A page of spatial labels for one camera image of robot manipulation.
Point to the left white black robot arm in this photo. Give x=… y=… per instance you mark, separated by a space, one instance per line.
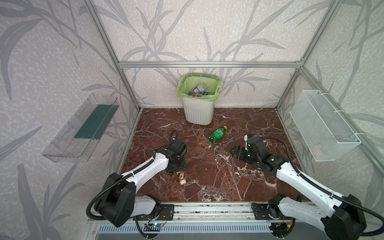
x=118 y=202

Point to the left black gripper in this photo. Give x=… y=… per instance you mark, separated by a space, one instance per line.
x=177 y=165

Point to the water bottle blue label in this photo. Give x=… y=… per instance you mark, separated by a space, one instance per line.
x=200 y=88

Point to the white ribbed trash bin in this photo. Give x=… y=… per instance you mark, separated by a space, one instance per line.
x=198 y=111

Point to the clear acrylic wall shelf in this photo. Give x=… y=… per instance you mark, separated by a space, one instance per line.
x=77 y=140

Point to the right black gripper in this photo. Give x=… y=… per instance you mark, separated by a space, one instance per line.
x=241 y=154

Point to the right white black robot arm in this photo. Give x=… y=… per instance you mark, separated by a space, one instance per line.
x=340 y=217

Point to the green plastic bin liner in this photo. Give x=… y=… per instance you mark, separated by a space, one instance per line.
x=189 y=81

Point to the green soda bottle yellow cap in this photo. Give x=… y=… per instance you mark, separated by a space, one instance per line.
x=217 y=135

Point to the white wire mesh basket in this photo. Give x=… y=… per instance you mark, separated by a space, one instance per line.
x=326 y=133

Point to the brown coffee bottle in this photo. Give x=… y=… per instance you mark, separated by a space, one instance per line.
x=182 y=178

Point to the aluminium frame crossbar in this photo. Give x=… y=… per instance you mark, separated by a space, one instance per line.
x=205 y=64

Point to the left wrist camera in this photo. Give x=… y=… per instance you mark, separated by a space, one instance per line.
x=178 y=147

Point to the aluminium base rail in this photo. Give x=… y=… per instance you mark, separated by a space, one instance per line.
x=210 y=212

